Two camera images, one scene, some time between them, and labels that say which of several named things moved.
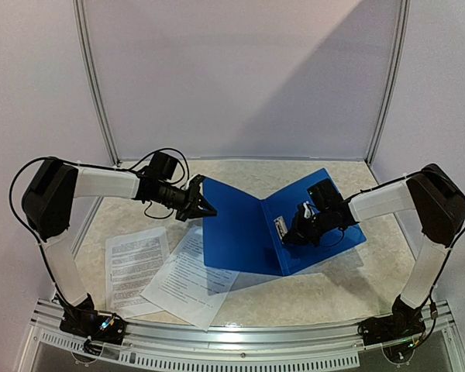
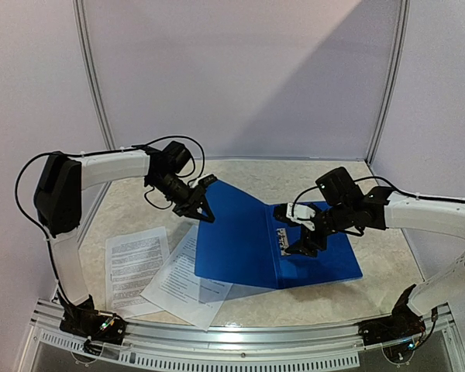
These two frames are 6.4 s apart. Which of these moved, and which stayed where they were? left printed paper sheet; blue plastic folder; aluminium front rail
Moved: blue plastic folder
Stayed: aluminium front rail; left printed paper sheet
